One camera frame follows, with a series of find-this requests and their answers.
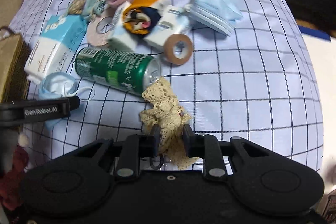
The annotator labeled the cream lace cloth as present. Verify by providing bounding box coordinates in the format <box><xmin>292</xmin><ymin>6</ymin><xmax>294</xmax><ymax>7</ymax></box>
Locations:
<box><xmin>139</xmin><ymin>77</ymin><xmax>199</xmax><ymax>170</ymax></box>

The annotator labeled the light blue face mask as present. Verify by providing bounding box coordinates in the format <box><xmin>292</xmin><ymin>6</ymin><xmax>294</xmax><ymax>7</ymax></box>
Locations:
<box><xmin>38</xmin><ymin>72</ymin><xmax>96</xmax><ymax>129</ymax></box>

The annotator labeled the large cloud tissue pack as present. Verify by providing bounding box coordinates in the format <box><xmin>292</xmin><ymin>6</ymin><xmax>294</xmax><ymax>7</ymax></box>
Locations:
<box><xmin>25</xmin><ymin>15</ymin><xmax>87</xmax><ymax>84</ymax></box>

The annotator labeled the wide pink tape roll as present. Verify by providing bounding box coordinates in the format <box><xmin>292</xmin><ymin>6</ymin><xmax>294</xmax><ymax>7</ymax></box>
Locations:
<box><xmin>86</xmin><ymin>7</ymin><xmax>116</xmax><ymax>48</ymax></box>

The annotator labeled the small white tissue pack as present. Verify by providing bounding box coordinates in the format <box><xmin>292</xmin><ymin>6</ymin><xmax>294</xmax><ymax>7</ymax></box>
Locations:
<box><xmin>107</xmin><ymin>2</ymin><xmax>138</xmax><ymax>52</ymax></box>

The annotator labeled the floral sachet pouch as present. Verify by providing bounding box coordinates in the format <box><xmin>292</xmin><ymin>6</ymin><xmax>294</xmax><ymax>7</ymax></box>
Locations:
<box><xmin>66</xmin><ymin>0</ymin><xmax>106</xmax><ymax>23</ymax></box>

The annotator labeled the blue face mask stack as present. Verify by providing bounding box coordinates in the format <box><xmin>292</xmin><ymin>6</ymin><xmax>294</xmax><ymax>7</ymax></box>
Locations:
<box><xmin>185</xmin><ymin>0</ymin><xmax>243</xmax><ymax>36</ymax></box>

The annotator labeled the orange navy patterned cloth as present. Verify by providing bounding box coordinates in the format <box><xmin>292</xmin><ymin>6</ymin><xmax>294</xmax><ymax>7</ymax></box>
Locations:
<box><xmin>122</xmin><ymin>0</ymin><xmax>170</xmax><ymax>38</ymax></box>

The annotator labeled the red plush toy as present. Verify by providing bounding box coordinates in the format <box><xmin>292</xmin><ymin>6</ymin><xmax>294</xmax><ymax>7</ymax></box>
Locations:
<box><xmin>1</xmin><ymin>145</ymin><xmax>29</xmax><ymax>211</ymax></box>

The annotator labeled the checked white tablecloth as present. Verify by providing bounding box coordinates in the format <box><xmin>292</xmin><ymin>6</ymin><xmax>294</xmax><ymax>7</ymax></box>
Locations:
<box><xmin>10</xmin><ymin>0</ymin><xmax>323</xmax><ymax>170</ymax></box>

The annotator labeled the green drink can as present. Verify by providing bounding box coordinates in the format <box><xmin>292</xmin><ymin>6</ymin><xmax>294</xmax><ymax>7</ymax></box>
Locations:
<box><xmin>74</xmin><ymin>47</ymin><xmax>162</xmax><ymax>96</ymax></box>

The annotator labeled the small brown tape roll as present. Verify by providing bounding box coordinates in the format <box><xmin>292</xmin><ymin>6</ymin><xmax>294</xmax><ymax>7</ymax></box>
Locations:
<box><xmin>163</xmin><ymin>34</ymin><xmax>193</xmax><ymax>65</ymax></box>

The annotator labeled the woven basket with handle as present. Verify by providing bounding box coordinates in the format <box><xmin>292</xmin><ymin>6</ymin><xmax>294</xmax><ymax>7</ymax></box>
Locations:
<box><xmin>1</xmin><ymin>26</ymin><xmax>31</xmax><ymax>103</ymax></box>

